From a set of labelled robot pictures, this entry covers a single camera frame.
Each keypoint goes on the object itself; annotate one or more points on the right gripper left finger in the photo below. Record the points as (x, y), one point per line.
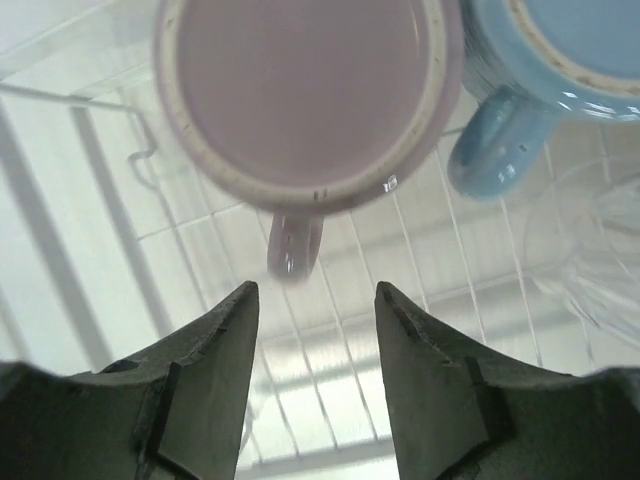
(174, 410)

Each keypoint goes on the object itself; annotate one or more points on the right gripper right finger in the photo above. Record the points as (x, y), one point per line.
(460, 410)

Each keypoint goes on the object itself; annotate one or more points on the clear acrylic dish rack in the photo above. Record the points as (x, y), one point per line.
(111, 240)

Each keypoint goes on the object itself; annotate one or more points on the clear glass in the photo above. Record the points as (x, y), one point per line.
(581, 244)

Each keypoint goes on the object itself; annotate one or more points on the lilac ceramic mug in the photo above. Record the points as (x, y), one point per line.
(306, 109)

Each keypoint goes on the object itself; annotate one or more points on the light blue mug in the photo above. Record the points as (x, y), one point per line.
(530, 64)

